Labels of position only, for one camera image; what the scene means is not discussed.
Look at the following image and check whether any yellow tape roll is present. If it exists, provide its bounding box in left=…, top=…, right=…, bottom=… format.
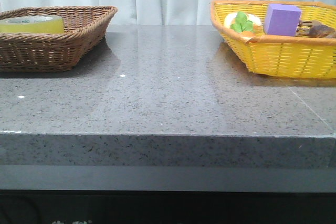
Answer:
left=1, top=15, right=65, bottom=34

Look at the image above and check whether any brown animal toy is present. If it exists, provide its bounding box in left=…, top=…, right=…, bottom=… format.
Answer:
left=296, top=20, right=335, bottom=38

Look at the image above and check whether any purple foam block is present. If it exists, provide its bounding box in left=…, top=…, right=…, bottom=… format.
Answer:
left=264, top=3, right=302, bottom=37

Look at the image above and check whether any orange carrot toy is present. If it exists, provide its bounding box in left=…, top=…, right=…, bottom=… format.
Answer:
left=240, top=30, right=256, bottom=38

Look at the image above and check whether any white ring toy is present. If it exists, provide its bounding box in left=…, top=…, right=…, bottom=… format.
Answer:
left=223, top=12, right=262, bottom=32

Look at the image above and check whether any brown wicker basket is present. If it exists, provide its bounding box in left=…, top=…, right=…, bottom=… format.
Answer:
left=1, top=6, right=118, bottom=72

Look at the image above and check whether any yellow woven basket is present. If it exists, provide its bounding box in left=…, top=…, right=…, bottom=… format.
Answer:
left=211, top=0, right=335, bottom=79

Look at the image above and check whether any green leaf toy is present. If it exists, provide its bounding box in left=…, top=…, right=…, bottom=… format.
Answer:
left=230, top=12, right=253, bottom=33

